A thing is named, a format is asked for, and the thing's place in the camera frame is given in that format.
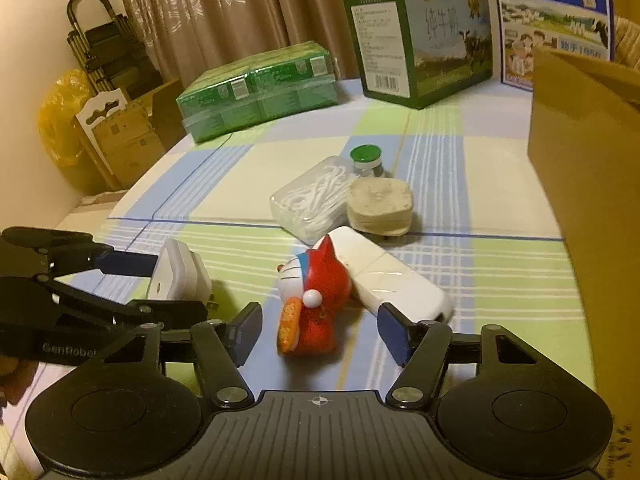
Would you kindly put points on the black folding step ladder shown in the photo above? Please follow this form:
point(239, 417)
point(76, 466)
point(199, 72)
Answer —
point(107, 45)

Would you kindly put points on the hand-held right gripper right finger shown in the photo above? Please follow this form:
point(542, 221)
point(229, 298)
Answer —
point(395, 335)

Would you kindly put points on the red cat figurine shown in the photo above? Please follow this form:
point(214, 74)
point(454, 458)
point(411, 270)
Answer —
point(317, 285)

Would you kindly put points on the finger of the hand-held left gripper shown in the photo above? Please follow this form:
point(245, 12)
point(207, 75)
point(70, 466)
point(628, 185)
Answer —
point(130, 265)
point(150, 315)

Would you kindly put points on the beige power plug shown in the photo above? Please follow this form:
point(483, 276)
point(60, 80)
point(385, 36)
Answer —
point(380, 205)

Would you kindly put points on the brown curtains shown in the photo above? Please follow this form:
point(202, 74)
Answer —
point(225, 5)

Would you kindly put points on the white rectangular device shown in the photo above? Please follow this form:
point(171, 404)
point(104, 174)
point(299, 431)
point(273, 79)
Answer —
point(395, 275)

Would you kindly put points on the clear cotton swab box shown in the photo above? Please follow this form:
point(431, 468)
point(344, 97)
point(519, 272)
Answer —
point(310, 200)

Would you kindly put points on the blue milk carton box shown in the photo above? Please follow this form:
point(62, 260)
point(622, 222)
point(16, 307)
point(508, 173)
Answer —
point(550, 20)

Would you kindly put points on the person's left hand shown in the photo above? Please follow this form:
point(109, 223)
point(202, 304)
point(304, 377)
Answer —
point(17, 380)

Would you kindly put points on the white square night light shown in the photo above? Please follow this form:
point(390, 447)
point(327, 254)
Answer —
point(177, 270)

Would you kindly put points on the green milk carton box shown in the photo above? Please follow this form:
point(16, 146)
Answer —
point(395, 45)

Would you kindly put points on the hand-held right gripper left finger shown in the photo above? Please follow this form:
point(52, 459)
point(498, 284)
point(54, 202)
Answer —
point(247, 332)

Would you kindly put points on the beige quilted chair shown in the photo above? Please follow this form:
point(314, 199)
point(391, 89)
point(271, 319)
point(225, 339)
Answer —
point(627, 40)

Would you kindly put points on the yellow plastic bag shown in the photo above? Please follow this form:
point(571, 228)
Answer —
point(62, 120)

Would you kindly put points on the plain brown cardboard box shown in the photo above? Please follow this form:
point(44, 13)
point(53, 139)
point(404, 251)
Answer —
point(170, 110)

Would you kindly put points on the green-capped small bottle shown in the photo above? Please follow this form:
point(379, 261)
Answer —
point(365, 155)

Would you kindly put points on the green shrink-wrapped carton pack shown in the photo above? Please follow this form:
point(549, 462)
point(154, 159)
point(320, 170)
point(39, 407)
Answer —
point(250, 90)

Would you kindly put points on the checked tablecloth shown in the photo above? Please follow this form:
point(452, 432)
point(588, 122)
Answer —
point(450, 175)

